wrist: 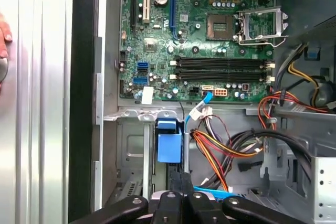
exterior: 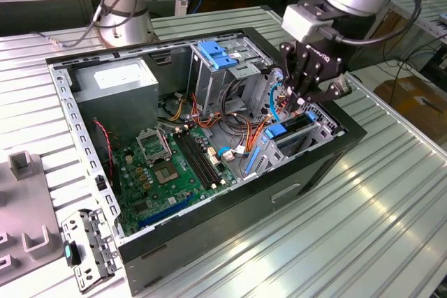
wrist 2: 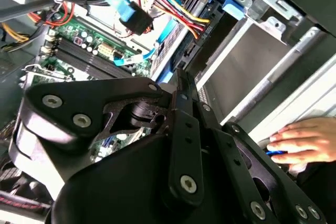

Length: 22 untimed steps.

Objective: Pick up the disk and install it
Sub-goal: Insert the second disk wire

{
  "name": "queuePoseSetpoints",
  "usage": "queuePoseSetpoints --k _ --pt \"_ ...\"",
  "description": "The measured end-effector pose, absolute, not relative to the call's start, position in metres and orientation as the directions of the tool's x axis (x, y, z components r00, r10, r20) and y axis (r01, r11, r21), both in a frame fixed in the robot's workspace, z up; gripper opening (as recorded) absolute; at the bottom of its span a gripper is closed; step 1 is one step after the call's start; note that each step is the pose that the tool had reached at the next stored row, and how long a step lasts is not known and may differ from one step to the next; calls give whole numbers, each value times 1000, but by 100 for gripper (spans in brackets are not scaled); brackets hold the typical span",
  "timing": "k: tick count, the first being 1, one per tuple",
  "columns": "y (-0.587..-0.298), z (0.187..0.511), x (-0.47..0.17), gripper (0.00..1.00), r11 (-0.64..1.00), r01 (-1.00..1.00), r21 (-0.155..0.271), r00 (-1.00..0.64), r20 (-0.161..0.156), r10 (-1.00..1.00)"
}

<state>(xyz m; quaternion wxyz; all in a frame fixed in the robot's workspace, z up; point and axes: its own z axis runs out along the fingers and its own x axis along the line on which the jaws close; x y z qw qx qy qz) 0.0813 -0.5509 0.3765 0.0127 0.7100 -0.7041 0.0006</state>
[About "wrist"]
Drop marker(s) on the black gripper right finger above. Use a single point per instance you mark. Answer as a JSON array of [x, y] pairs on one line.
[[199, 208]]

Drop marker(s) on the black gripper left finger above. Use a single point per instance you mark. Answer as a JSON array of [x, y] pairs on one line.
[[168, 208]]

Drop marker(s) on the hard disk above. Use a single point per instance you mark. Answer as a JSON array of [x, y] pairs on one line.
[[169, 148]]

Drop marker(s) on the metal disk bay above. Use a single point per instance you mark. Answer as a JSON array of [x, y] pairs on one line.
[[131, 145]]

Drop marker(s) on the person's left hand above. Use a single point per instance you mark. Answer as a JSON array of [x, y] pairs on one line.
[[4, 32]]

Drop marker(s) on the metal drive cage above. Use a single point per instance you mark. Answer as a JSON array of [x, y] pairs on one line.
[[323, 182]]

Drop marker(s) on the black RAM slot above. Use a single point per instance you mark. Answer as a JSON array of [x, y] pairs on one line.
[[223, 79], [223, 65], [223, 59], [223, 73]]

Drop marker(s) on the black PC case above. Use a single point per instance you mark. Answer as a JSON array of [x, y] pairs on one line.
[[81, 77]]

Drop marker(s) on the CPU socket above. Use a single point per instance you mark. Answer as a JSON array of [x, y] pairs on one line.
[[220, 26]]

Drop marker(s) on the green motherboard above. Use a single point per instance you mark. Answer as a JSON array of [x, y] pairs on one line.
[[191, 16]]

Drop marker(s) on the small blue clip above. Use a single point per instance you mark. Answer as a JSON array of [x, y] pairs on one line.
[[313, 53]]

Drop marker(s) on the metal socket cover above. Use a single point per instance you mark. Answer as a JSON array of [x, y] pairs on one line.
[[278, 23]]

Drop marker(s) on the long blue expansion slot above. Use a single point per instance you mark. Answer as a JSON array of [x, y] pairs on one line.
[[173, 3]]

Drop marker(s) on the long black expansion slot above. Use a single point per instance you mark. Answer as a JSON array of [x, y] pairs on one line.
[[134, 1]]

